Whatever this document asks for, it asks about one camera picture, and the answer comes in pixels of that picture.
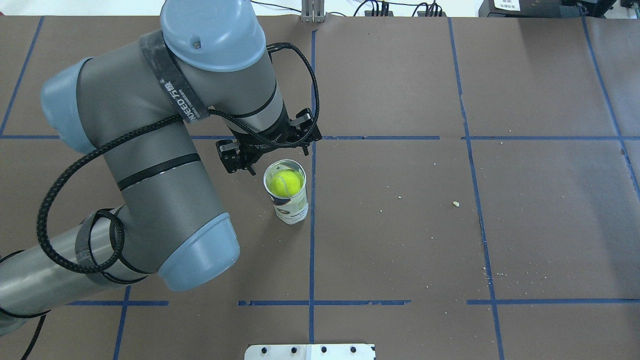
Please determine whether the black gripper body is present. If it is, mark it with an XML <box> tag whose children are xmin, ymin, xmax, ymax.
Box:
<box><xmin>230</xmin><ymin>107</ymin><xmax>311</xmax><ymax>173</ymax></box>

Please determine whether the yellow-green tennis ball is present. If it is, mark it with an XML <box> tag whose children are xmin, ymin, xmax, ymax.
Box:
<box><xmin>267</xmin><ymin>170</ymin><xmax>304</xmax><ymax>198</ymax></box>

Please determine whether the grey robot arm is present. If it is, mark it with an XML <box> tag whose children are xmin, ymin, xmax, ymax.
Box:
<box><xmin>1</xmin><ymin>0</ymin><xmax>322</xmax><ymax>335</ymax></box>

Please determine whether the clear tennis ball can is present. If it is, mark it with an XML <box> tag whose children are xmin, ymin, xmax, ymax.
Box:
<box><xmin>263</xmin><ymin>159</ymin><xmax>309</xmax><ymax>224</ymax></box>

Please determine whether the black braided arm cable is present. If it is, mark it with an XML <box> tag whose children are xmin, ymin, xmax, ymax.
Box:
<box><xmin>36</xmin><ymin>42</ymin><xmax>321</xmax><ymax>275</ymax></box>

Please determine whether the aluminium frame post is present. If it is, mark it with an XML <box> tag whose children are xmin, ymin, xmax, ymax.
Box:
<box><xmin>301</xmin><ymin>0</ymin><xmax>327</xmax><ymax>24</ymax></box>

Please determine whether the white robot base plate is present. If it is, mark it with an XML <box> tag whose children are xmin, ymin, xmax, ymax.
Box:
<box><xmin>243</xmin><ymin>342</ymin><xmax>377</xmax><ymax>360</ymax></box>

